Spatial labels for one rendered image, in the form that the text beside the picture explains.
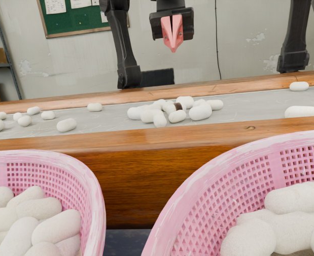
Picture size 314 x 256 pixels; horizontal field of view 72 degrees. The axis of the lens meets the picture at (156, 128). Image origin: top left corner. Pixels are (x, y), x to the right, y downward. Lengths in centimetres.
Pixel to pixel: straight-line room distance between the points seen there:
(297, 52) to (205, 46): 165
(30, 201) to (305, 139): 21
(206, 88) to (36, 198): 45
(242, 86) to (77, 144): 43
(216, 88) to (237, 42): 198
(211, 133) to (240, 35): 234
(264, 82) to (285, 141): 41
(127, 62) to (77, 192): 69
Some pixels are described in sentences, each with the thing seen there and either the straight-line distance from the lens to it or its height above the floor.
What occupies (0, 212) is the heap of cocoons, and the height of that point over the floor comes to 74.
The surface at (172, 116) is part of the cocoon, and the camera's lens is 33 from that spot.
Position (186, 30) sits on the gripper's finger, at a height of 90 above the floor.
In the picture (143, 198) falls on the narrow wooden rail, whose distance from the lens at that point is 22.
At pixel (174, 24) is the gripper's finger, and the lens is 52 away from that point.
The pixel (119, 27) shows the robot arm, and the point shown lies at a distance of 85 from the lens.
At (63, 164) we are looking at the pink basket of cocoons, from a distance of 19.
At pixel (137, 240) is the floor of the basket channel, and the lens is 23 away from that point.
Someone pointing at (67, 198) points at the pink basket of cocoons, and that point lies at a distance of 19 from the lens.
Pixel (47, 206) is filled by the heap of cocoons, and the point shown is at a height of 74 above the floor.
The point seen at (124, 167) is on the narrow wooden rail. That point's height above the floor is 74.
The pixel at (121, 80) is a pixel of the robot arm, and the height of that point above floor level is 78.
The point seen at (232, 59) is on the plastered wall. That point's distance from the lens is 251.
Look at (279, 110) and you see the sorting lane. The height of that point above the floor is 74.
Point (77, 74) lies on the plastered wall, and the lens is 266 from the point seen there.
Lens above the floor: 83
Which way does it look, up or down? 17 degrees down
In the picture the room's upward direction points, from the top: 7 degrees counter-clockwise
